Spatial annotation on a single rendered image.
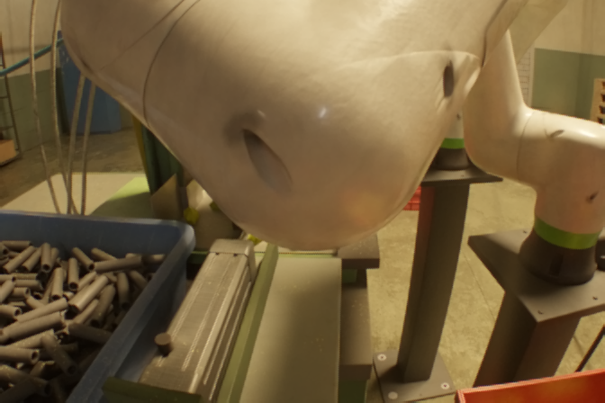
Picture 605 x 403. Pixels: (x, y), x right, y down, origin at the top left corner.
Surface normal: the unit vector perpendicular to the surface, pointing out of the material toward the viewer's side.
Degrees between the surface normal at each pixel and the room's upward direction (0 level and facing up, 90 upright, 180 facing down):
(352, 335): 0
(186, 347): 0
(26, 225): 81
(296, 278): 0
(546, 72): 90
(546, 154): 84
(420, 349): 90
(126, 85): 104
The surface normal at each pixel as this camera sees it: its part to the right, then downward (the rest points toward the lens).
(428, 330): 0.05, 0.35
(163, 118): -0.62, 0.43
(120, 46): -0.41, 0.30
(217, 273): -0.04, -0.94
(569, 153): -0.83, 0.20
